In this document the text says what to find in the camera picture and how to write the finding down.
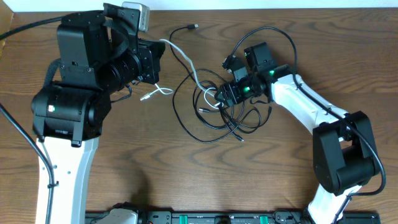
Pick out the white USB cable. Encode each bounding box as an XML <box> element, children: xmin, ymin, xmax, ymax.
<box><xmin>139</xmin><ymin>38</ymin><xmax>223</xmax><ymax>110</ymax></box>

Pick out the black USB cable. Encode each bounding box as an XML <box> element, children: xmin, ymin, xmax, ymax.
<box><xmin>169</xmin><ymin>24</ymin><xmax>274</xmax><ymax>144</ymax></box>

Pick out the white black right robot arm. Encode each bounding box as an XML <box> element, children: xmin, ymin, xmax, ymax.
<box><xmin>215</xmin><ymin>42</ymin><xmax>381</xmax><ymax>223</ymax></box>

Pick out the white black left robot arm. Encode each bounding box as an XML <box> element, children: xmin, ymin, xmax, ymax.
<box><xmin>31</xmin><ymin>2</ymin><xmax>165</xmax><ymax>223</ymax></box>

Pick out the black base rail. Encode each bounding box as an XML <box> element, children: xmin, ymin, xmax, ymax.
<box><xmin>85</xmin><ymin>202</ymin><xmax>382</xmax><ymax>224</ymax></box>

